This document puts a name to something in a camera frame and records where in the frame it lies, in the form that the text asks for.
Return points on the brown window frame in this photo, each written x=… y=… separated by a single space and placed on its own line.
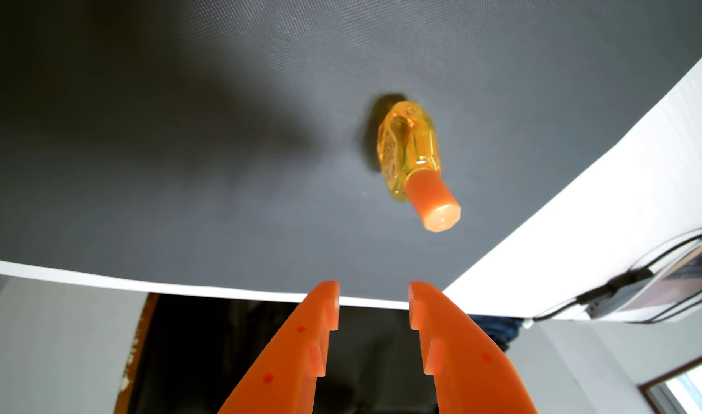
x=667 y=379

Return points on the yellow eyedrop bottle orange cap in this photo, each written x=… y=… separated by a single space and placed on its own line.
x=411 y=152

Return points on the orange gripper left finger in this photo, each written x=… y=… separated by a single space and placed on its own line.
x=287 y=356

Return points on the laptop computer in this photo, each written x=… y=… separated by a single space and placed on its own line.
x=667 y=284

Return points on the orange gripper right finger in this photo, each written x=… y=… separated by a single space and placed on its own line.
x=466 y=362

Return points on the dark grey textured mat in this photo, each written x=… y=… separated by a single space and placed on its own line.
x=213 y=144

